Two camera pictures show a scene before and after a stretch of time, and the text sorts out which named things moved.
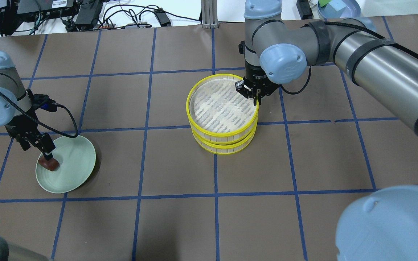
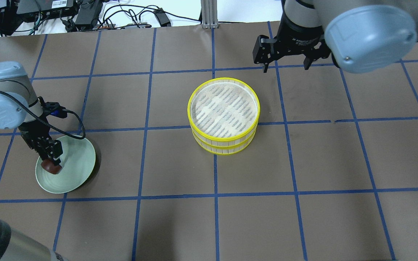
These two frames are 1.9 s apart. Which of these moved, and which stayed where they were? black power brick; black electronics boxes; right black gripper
Moved: right black gripper
Stayed: black electronics boxes; black power brick
